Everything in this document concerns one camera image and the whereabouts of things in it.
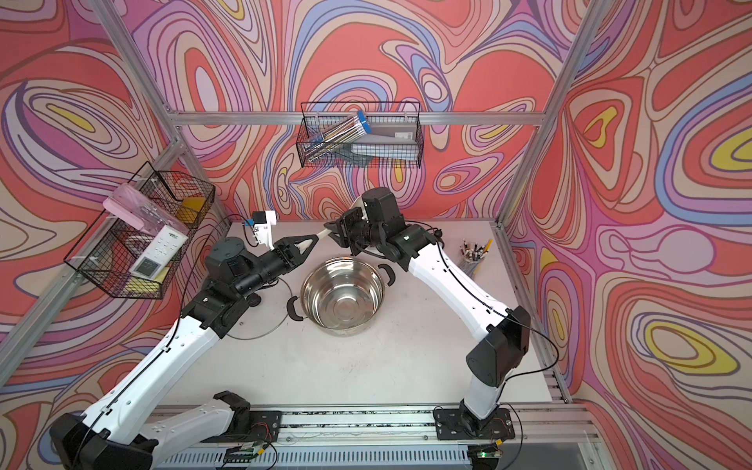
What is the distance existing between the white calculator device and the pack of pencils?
39cm

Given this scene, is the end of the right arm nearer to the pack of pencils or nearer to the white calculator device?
the pack of pencils

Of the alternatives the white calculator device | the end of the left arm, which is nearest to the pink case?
the white calculator device

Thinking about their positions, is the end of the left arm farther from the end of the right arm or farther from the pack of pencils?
the pack of pencils

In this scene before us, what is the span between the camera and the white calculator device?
0.69 metres

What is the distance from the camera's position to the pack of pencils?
2.62 feet

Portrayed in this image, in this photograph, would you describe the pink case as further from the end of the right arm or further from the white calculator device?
the end of the right arm

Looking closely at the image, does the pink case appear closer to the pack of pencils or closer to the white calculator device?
the white calculator device

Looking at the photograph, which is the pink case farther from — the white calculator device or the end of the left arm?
the end of the left arm
